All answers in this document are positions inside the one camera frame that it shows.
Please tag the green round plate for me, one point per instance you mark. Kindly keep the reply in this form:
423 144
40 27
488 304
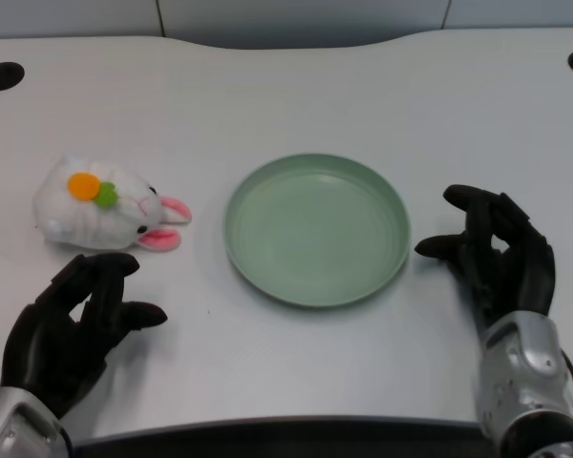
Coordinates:
315 234

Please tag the white plush rabbit doll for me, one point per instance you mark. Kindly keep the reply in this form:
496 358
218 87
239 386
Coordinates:
91 212

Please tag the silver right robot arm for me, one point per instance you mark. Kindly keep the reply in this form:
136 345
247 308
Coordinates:
525 381

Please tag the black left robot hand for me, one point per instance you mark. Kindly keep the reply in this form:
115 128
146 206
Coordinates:
52 339

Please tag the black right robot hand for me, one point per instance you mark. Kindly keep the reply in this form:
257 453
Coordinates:
520 267

